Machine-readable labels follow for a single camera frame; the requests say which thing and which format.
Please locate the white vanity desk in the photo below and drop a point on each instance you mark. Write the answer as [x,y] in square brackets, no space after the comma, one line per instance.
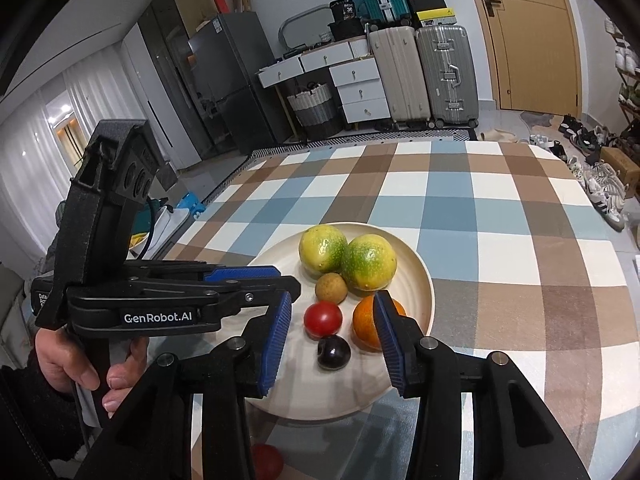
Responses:
[360,87]

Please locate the black tub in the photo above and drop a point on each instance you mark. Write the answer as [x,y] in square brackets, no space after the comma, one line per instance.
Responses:
[344,11]

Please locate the blue packet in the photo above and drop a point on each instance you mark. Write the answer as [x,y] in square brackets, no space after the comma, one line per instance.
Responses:
[192,205]

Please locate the dark purple plum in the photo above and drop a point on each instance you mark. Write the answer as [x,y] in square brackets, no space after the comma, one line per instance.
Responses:
[334,353]

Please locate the tan wooden door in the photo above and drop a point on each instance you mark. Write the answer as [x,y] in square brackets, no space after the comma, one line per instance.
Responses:
[530,50]

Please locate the grey refrigerator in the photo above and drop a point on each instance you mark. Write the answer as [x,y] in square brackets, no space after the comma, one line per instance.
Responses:
[235,80]

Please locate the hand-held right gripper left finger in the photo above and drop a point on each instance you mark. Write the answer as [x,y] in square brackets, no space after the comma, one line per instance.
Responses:
[275,345]

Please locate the grey woven basket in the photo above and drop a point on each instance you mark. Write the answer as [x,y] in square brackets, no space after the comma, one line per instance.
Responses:
[316,112]

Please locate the oval grey-framed mirror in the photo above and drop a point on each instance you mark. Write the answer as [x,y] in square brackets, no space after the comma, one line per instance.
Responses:
[302,25]

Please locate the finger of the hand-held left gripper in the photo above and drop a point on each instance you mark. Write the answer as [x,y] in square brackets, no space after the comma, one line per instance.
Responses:
[280,287]
[240,273]

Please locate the white wardrobe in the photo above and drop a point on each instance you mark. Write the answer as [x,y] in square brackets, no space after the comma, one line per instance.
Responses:
[145,90]

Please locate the beige suitcase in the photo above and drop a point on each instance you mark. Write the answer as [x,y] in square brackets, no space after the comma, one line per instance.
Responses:
[400,80]

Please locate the yellowish green citrus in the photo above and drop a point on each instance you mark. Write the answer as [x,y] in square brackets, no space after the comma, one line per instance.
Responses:
[322,250]

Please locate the brown kiwi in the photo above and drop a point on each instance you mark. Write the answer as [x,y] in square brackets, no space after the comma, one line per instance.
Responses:
[331,287]

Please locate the person's left forearm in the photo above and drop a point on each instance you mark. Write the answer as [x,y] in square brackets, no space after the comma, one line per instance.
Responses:
[35,430]

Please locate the silver suitcase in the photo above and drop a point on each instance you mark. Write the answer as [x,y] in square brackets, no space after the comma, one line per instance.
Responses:
[445,77]

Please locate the wooden shoe rack with shoes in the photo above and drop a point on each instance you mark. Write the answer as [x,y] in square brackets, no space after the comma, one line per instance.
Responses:
[625,55]

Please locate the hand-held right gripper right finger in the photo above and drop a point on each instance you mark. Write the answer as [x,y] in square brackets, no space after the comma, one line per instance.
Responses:
[392,345]

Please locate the orange tangerine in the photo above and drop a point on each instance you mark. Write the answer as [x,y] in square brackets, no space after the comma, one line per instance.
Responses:
[365,325]

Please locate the green and white container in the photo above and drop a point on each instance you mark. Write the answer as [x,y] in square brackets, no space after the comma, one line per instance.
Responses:
[167,220]

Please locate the cream round plate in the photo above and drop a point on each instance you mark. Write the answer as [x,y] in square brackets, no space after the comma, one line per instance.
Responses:
[330,390]

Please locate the person's left hand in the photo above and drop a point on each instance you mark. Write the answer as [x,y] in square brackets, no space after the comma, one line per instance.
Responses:
[60,360]

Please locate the pile of white sneakers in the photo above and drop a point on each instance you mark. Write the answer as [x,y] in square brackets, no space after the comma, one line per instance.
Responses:
[600,185]

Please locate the white sheer curtain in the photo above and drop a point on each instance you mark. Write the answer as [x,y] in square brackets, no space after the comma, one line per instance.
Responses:
[100,110]

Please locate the yellow and black shoe box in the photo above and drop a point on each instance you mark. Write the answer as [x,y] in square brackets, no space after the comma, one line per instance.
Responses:
[435,17]

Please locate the grey door mat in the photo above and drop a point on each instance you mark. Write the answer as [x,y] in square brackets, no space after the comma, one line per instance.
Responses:
[540,121]

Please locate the red tomato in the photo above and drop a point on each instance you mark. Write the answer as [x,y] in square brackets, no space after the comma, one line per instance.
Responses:
[266,461]
[323,320]

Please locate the checkered tablecloth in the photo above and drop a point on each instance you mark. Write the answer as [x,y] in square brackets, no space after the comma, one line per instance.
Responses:
[500,240]

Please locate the dark glass cabinet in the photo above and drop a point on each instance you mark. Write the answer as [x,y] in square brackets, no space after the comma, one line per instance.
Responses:
[167,60]

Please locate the black storage box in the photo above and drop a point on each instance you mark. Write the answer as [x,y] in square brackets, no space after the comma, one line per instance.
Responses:
[347,30]

